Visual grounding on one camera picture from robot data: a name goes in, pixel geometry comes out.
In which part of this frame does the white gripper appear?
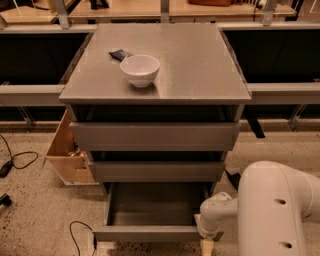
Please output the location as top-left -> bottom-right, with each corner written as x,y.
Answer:
194,192 -> 238,256

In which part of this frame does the grey bottom drawer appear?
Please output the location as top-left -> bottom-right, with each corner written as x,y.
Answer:
93,182 -> 213,242

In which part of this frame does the grey drawer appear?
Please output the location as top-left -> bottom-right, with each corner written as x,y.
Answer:
89,161 -> 225,182
70,122 -> 240,151
93,182 -> 213,242

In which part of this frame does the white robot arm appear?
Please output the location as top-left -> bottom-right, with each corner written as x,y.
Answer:
195,161 -> 320,256

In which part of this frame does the grey middle drawer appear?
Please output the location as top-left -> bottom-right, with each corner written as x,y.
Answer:
89,161 -> 225,182

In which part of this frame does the grey drawer cabinet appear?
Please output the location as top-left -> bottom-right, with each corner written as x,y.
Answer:
58,22 -> 253,201

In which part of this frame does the grey top drawer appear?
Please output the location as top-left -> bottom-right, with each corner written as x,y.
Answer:
70,122 -> 240,151

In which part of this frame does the black power adapter right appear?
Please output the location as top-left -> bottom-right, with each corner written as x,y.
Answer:
226,171 -> 241,190

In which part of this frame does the cardboard box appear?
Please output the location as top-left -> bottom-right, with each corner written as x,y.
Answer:
45,112 -> 96,185

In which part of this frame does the white ceramic bowl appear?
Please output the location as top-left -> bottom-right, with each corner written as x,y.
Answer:
120,55 -> 160,88

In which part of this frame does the black object left edge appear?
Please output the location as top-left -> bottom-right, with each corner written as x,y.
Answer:
0,193 -> 12,207

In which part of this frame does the dark blue snack packet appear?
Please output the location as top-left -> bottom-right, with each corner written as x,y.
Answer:
109,49 -> 132,61

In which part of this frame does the wooden table background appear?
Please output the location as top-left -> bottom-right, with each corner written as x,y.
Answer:
0,0 -> 296,27

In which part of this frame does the black cable loop front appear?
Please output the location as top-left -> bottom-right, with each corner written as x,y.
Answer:
69,220 -> 98,256

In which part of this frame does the grey metal railing frame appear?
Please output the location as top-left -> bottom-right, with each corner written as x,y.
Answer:
0,0 -> 320,132

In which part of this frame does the black cable left floor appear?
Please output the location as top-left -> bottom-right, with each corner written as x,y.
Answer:
0,133 -> 40,178

